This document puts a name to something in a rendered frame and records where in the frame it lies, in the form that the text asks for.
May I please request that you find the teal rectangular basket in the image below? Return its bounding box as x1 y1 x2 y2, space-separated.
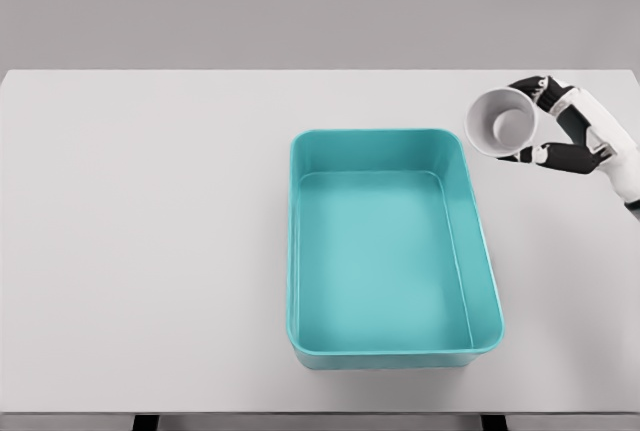
285 126 506 371

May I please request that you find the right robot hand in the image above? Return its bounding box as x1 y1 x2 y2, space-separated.
496 73 634 176

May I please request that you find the white paper cup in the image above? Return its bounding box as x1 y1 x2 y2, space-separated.
464 86 540 159

